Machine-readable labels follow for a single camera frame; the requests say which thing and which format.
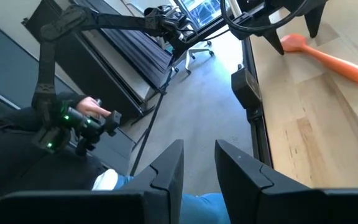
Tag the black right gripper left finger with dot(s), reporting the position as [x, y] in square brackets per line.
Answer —
[162, 186]

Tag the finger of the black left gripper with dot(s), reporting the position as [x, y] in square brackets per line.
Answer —
[275, 40]
[315, 18]

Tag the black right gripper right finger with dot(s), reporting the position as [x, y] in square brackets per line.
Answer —
[241, 180]

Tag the orange silicone spatula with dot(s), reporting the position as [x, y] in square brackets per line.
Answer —
[331, 63]

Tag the black power adapter box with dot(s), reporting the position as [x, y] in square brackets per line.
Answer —
[244, 88]

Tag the white office chair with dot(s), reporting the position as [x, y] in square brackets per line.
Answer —
[194, 53]

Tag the person's hand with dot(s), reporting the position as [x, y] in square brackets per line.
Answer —
[89, 107]

